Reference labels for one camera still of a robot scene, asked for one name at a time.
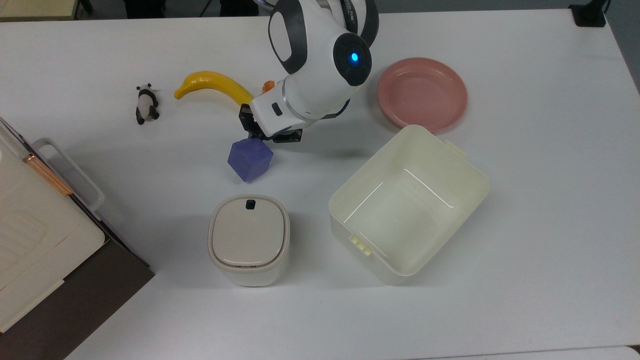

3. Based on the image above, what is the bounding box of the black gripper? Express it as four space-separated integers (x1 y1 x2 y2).
238 103 303 144

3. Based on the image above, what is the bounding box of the purple foam cube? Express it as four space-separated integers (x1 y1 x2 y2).
227 138 274 183

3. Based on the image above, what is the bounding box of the pink plastic plate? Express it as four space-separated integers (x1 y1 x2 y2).
377 57 469 134

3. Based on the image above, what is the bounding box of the yellow toy banana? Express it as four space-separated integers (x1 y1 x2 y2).
173 71 255 107

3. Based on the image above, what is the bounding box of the panda figurine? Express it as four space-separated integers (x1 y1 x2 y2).
135 84 161 126

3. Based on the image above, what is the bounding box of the beige lidded trash can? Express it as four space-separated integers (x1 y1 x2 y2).
207 194 291 287

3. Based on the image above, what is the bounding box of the cream open storage bin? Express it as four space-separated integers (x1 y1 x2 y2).
328 124 491 286

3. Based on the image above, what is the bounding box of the cream toy microwave box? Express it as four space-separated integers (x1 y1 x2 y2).
0 117 106 333

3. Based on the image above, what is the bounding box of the black table clamp base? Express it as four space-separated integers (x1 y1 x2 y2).
569 0 612 27

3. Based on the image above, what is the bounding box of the white drawer handle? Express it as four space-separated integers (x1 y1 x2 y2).
31 138 106 213

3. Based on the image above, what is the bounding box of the orange microwave door handle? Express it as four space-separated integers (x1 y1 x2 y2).
22 153 75 197

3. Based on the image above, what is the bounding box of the white appliance with copper handle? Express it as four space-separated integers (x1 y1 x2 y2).
0 120 156 360

